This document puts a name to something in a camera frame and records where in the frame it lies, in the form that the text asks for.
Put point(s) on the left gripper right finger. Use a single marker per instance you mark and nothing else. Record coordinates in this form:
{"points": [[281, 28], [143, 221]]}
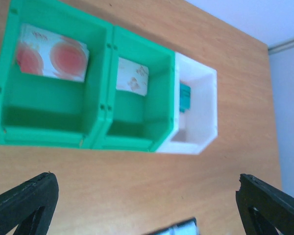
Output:
{"points": [[264, 209]]}

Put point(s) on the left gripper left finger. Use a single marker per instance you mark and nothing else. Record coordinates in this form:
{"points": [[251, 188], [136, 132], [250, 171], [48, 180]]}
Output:
{"points": [[29, 207]]}

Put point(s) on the teal card stack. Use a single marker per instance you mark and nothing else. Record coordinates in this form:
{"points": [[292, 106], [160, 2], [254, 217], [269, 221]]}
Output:
{"points": [[185, 97]]}

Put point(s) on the red circle card stack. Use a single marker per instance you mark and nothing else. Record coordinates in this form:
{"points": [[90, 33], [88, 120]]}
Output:
{"points": [[45, 53]]}

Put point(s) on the grey bird card stack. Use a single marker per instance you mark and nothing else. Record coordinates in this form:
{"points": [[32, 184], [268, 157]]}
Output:
{"points": [[132, 77]]}

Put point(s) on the white bin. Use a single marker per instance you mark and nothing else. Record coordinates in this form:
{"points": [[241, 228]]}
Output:
{"points": [[197, 127]]}

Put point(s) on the left green bin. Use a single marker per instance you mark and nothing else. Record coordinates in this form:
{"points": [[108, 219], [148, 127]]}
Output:
{"points": [[44, 111]]}

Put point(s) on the green bin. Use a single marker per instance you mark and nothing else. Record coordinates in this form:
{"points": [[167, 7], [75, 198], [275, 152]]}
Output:
{"points": [[139, 122], [44, 111]]}

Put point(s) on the middle green bin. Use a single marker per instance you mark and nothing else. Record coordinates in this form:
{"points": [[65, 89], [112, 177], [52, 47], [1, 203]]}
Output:
{"points": [[139, 122]]}

